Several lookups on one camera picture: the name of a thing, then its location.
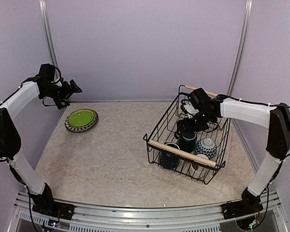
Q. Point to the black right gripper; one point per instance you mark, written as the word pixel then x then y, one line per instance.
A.
pixel 181 125

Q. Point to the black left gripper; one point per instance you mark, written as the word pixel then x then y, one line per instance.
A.
pixel 68 92

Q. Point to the dark green mug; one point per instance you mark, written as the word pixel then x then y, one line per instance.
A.
pixel 187 140

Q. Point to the green leaf shaped plate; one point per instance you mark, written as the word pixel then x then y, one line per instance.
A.
pixel 80 118

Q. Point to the blue white patterned bowl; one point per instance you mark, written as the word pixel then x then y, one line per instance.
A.
pixel 206 146

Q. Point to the yellow woven pattern plate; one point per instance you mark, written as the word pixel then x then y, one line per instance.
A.
pixel 94 121

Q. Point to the black white striped plate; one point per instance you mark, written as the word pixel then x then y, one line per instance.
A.
pixel 79 129

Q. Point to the white cup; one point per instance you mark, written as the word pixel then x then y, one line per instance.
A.
pixel 196 171

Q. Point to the dark blue mug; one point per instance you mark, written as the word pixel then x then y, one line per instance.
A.
pixel 168 161

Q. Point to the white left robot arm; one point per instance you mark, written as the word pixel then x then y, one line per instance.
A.
pixel 10 140

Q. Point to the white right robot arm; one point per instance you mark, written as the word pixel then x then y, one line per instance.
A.
pixel 273 117

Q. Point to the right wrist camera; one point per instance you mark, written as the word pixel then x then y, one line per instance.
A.
pixel 194 102

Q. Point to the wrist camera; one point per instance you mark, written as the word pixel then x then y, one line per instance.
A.
pixel 52 73
pixel 194 102

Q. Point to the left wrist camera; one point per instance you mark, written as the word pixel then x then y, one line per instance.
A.
pixel 52 73

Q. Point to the black wire dish rack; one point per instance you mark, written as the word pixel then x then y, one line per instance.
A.
pixel 165 132

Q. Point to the wooden rack handle near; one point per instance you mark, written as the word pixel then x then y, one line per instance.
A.
pixel 182 154

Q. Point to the left aluminium corner post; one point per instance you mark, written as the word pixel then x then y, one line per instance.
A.
pixel 47 32

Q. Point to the aluminium corner post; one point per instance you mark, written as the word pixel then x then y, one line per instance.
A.
pixel 47 32
pixel 241 46

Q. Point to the aluminium front rail frame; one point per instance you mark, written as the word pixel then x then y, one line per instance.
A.
pixel 99 218

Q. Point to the right aluminium corner post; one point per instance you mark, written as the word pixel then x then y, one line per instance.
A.
pixel 241 46

